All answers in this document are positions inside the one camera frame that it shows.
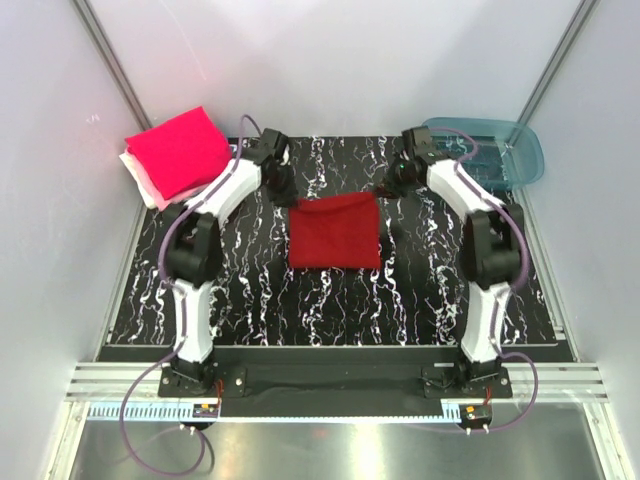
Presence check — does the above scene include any right small electronics board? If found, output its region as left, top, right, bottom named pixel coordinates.
left=461, top=404, right=493, bottom=424

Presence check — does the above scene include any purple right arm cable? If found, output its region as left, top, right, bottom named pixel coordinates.
left=399, top=127, right=539, bottom=436

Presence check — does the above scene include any dark red t-shirt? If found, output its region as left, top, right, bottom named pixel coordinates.
left=288, top=192, right=382, bottom=269

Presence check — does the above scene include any folded light pink t-shirt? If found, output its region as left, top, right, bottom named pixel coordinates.
left=130, top=162, right=206, bottom=211

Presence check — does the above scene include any left small electronics board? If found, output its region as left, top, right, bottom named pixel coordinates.
left=192, top=403, right=220, bottom=419

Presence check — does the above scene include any white slotted cable duct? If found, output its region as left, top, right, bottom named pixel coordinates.
left=87, top=402, right=466, bottom=425

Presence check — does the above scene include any folded magenta t-shirt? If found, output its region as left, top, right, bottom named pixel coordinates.
left=125, top=107, right=232, bottom=200

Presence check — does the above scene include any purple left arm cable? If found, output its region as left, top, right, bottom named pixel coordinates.
left=117, top=114, right=264, bottom=475

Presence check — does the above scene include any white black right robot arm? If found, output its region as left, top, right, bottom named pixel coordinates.
left=376, top=126, right=530, bottom=397

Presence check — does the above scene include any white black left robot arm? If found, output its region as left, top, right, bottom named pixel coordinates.
left=158, top=129, right=298, bottom=396

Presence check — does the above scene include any right aluminium frame post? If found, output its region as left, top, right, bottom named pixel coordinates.
left=517, top=0, right=600, bottom=125

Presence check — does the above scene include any small electronics board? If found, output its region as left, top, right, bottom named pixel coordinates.
left=461, top=404, right=493, bottom=424
left=192, top=403, right=220, bottom=419

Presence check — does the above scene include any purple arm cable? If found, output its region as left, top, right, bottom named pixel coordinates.
left=117, top=114, right=264, bottom=475
left=399, top=127, right=539, bottom=436

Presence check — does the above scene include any folded white t-shirt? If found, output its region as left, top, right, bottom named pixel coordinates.
left=119, top=151, right=157, bottom=209

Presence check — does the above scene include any left aluminium frame post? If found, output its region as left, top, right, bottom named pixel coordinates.
left=70, top=0, right=152, bottom=131

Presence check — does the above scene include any teal translucent plastic bin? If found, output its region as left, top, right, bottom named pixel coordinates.
left=424, top=117, right=544, bottom=191

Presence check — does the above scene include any aluminium frame post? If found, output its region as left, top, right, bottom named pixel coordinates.
left=70, top=0, right=152, bottom=131
left=517, top=0, right=600, bottom=125

